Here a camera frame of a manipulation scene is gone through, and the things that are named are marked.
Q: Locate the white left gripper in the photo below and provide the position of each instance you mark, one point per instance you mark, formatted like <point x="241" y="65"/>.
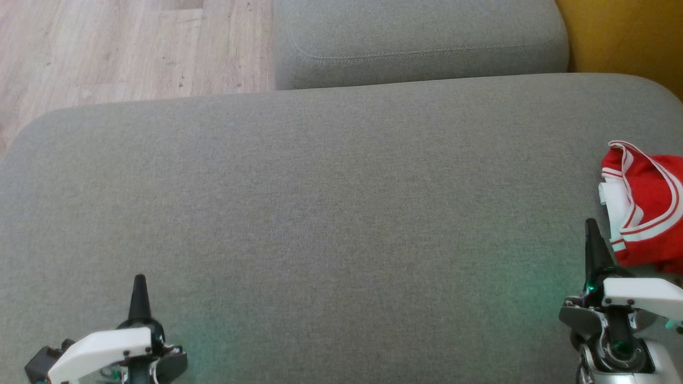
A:
<point x="101" y="349"/>

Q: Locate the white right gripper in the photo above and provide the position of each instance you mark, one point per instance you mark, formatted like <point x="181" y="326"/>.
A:
<point x="645" y="296"/>

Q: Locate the red jersey with white sleeves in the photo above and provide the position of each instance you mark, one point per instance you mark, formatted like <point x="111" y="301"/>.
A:
<point x="656" y="213"/>

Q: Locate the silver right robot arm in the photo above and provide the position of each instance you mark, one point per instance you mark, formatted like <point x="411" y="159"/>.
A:
<point x="667" y="368"/>

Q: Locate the large grey sofa seat cushion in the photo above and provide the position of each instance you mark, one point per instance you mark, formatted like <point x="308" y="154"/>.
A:
<point x="320" y="213"/>

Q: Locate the yellow sofa backrest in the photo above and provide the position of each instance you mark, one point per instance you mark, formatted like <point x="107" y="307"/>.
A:
<point x="629" y="37"/>

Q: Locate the small grey sofa seat cushion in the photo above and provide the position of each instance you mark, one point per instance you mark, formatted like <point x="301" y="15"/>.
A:
<point x="416" y="32"/>

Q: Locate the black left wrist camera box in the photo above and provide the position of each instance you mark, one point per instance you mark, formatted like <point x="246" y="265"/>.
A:
<point x="42" y="362"/>

